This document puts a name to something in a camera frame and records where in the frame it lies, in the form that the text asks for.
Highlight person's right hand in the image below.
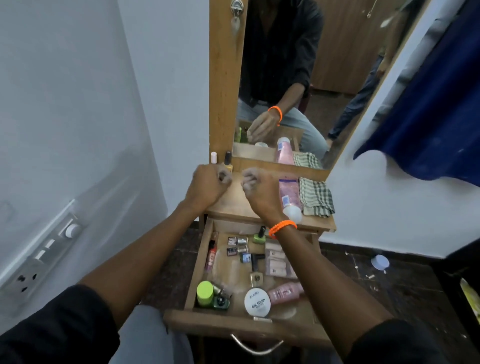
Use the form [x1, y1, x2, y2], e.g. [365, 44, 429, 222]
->
[240, 167, 292, 227]

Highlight person's left hand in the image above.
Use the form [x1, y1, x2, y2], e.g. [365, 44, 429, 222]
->
[184, 164, 233, 216]

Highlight person's left forearm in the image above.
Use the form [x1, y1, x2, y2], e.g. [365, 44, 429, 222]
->
[79, 202, 205, 328]

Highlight person's right forearm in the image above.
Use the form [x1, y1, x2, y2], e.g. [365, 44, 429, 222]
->
[275, 224, 394, 357]

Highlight pink bottle with white cap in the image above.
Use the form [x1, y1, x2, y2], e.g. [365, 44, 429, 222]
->
[278, 179, 303, 224]

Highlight orange beaded wristband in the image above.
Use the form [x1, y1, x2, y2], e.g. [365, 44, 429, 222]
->
[269, 220, 298, 238]

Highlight green checkered cloth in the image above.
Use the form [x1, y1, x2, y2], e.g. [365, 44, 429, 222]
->
[298, 177, 336, 218]

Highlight red lip balm stick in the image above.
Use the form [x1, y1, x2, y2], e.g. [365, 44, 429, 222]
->
[205, 240, 218, 274]

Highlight strip of pale sachets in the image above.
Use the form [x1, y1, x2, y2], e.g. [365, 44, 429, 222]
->
[264, 241, 298, 280]

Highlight wooden drawer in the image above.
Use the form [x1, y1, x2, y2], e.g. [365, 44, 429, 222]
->
[163, 218, 335, 349]

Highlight wooden dressing table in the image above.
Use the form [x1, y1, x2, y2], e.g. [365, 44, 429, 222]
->
[163, 0, 432, 349]

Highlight lime green capped bottle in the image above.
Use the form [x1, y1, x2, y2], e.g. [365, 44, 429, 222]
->
[196, 280, 214, 308]

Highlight pink tube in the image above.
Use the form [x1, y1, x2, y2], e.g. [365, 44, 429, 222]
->
[267, 282, 305, 305]

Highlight white round jar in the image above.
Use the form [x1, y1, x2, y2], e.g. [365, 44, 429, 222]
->
[244, 287, 272, 318]

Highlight dark green glass bottle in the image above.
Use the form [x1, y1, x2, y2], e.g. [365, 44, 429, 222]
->
[212, 286, 231, 311]

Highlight white round lid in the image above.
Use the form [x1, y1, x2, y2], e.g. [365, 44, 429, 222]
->
[371, 254, 391, 272]

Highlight person's grey trousers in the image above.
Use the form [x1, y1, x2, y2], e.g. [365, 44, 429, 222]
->
[109, 304, 195, 364]

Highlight dark blue curtain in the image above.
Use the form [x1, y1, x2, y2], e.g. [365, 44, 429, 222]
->
[353, 0, 480, 187]

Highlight black cabinet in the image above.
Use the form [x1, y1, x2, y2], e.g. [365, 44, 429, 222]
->
[430, 238, 480, 340]

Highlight yellow packet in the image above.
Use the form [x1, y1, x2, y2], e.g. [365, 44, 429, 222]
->
[460, 278, 480, 325]

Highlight tall wall mirror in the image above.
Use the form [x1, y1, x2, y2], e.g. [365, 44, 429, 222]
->
[232, 0, 428, 170]

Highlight metal drawer handle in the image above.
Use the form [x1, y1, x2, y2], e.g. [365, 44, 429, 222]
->
[230, 333, 285, 356]

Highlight white wall switchboard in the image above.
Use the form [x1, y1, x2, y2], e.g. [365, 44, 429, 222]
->
[0, 211, 84, 301]

